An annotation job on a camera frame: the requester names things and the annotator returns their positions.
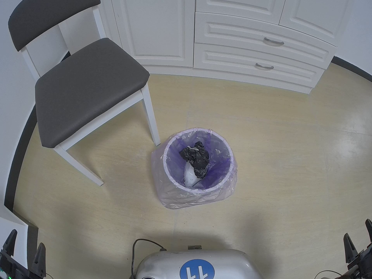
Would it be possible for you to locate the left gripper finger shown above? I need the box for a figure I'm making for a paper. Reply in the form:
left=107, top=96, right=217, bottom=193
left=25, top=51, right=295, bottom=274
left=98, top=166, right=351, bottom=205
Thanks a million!
left=4, top=229, right=18, bottom=257
left=31, top=242, right=47, bottom=276

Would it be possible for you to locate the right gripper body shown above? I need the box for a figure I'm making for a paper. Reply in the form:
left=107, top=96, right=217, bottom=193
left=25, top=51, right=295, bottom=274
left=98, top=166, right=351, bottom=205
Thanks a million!
left=346, top=247, right=372, bottom=279

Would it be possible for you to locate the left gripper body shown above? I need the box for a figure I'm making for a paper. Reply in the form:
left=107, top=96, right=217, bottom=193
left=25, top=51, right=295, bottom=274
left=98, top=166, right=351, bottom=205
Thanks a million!
left=0, top=250, right=46, bottom=279

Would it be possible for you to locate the purple plastic bag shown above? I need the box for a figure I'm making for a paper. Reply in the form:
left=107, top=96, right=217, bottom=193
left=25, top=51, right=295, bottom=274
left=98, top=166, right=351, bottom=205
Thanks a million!
left=151, top=127, right=238, bottom=210

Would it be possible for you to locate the white paper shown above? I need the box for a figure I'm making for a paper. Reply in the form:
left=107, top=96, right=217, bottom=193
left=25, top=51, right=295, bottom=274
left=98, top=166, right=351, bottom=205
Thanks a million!
left=183, top=161, right=204, bottom=189

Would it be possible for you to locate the black plastic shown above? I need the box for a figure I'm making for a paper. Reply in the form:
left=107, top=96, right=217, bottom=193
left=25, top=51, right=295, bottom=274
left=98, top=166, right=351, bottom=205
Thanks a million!
left=179, top=141, right=210, bottom=178

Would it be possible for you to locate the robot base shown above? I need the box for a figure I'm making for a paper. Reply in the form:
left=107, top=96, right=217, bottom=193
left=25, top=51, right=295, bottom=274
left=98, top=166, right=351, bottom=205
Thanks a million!
left=137, top=245, right=263, bottom=279

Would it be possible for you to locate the white trash bin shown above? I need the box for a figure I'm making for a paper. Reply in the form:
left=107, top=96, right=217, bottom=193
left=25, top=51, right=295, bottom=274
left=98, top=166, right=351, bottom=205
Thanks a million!
left=163, top=130, right=234, bottom=192

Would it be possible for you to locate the white chair dark grey seat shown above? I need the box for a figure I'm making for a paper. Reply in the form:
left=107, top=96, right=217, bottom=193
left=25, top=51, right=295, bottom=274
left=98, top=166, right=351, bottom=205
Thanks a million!
left=8, top=0, right=161, bottom=186

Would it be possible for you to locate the white wardrobe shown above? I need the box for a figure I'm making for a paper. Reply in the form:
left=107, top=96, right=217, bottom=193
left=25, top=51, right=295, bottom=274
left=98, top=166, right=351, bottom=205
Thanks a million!
left=97, top=0, right=358, bottom=95

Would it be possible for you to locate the thin black cable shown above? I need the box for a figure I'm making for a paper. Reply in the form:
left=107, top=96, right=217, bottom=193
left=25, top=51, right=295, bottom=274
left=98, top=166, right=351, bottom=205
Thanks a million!
left=315, top=269, right=347, bottom=279

